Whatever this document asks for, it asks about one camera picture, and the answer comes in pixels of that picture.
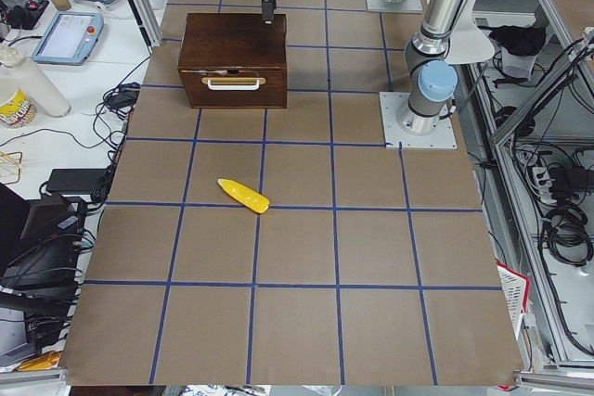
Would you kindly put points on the blue teach pendant near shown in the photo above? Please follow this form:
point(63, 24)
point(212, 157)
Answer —
point(69, 39)

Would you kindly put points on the white plastic bottle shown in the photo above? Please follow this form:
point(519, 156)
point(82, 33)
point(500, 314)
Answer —
point(34, 83)

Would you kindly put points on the black laptop charger brick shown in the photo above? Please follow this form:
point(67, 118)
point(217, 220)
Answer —
point(74, 181)

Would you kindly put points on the white drawer handle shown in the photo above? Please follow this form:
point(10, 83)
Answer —
point(233, 83)

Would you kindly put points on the yellow corn cob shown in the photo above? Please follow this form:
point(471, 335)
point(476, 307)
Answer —
point(244, 195)

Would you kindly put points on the dark brown wooden drawer box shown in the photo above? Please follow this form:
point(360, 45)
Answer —
point(234, 45)

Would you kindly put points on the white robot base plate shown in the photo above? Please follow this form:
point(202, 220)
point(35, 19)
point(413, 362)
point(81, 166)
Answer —
point(403, 129)

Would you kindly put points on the white plastic basket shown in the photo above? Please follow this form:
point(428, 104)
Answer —
point(516, 288)

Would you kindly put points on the black active gripper finger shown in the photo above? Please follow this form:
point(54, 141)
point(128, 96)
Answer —
point(267, 12)

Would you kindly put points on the yellow popcorn cup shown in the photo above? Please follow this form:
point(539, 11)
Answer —
point(16, 108)

